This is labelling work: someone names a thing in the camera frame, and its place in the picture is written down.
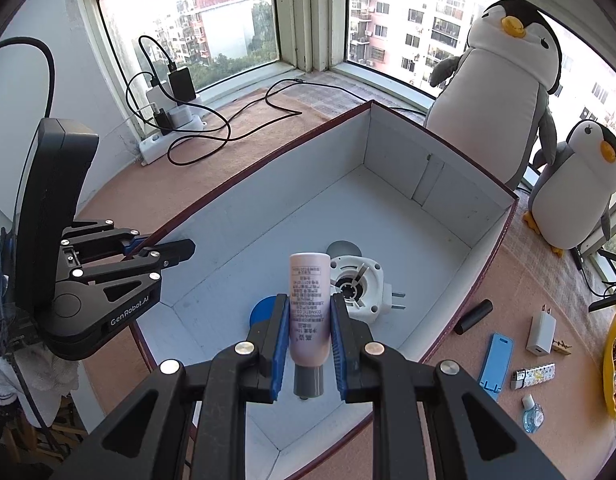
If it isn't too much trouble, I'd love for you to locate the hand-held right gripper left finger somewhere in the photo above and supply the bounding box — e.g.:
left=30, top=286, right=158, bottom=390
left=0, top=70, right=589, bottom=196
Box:
left=50, top=294, right=292, bottom=480

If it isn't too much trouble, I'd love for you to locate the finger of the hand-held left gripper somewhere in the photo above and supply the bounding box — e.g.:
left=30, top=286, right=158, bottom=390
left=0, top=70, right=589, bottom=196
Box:
left=59, top=239, right=197, bottom=311
left=62, top=218, right=144, bottom=263

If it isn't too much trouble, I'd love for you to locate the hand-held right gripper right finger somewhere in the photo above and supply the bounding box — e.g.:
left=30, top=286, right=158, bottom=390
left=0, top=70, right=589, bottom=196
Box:
left=329, top=294, right=569, bottom=480

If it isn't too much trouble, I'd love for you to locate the blue round case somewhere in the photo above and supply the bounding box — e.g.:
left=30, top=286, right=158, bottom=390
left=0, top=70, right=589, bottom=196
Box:
left=249, top=295, right=281, bottom=328

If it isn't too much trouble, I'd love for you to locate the pink bottle grey cap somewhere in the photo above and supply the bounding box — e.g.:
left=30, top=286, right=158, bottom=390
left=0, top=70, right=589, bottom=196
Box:
left=289, top=252, right=332, bottom=401

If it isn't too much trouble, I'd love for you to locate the white plug-in device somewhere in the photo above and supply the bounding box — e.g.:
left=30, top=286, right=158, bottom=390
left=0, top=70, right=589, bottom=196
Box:
left=330, top=255, right=407, bottom=325

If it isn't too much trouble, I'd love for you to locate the maroon cardboard box white inside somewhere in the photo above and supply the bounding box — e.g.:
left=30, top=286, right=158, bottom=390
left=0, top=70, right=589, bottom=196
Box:
left=130, top=100, right=520, bottom=468

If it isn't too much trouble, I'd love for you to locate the blue phone stand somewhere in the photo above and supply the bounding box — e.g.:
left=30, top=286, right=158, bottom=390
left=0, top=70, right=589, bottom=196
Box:
left=478, top=332, right=515, bottom=403

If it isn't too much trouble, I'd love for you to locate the patterned lighter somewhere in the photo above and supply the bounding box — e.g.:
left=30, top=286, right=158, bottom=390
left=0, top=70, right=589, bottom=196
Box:
left=510, top=362, right=556, bottom=391

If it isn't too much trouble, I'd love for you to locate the white usb charger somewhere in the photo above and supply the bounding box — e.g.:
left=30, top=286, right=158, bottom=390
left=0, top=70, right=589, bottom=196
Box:
left=525, top=304, right=559, bottom=357

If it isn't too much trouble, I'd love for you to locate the clear blue small bottle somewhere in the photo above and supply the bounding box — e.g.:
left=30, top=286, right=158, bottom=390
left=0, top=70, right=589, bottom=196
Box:
left=520, top=394, right=545, bottom=433

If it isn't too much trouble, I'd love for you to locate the white power strip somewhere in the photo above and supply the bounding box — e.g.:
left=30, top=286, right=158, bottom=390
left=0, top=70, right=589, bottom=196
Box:
left=138, top=115, right=209, bottom=166

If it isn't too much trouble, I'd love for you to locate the white power bank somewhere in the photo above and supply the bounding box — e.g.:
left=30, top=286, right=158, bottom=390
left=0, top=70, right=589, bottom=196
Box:
left=146, top=87, right=171, bottom=111

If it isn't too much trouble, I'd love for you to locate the white plug adapter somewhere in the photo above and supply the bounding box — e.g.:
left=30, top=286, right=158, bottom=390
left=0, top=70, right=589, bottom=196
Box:
left=172, top=105, right=201, bottom=128

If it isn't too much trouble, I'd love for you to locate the black cylinder tube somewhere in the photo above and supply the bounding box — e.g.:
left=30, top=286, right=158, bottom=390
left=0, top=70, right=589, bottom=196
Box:
left=455, top=299, right=494, bottom=336

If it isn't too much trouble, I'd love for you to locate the black power bank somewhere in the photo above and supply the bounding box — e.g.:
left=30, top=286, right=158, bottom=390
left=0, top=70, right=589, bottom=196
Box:
left=168, top=66, right=197, bottom=103

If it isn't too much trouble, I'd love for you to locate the checked light cloth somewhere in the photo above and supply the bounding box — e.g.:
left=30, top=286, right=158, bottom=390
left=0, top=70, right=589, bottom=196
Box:
left=270, top=72, right=439, bottom=126

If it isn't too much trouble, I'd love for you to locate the yellow fruit bowl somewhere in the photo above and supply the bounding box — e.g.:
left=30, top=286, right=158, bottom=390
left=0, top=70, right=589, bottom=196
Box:
left=602, top=304, right=616, bottom=418

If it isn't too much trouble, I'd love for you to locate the small penguin plush toy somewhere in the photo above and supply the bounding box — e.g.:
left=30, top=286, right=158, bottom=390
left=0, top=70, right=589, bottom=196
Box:
left=523, top=120, right=616, bottom=258

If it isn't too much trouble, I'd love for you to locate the large penguin plush toy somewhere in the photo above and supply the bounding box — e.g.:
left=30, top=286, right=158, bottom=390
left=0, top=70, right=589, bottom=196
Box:
left=422, top=0, right=564, bottom=191

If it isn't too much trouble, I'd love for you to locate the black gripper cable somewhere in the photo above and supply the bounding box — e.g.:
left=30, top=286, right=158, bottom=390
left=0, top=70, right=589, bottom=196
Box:
left=0, top=36, right=56, bottom=121

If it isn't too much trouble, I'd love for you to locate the long black cable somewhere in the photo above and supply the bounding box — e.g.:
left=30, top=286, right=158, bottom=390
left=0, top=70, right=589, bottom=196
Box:
left=167, top=80, right=306, bottom=167

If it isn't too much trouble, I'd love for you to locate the short black cable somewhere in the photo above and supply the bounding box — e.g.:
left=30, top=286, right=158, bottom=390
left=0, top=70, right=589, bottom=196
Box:
left=125, top=35, right=179, bottom=126

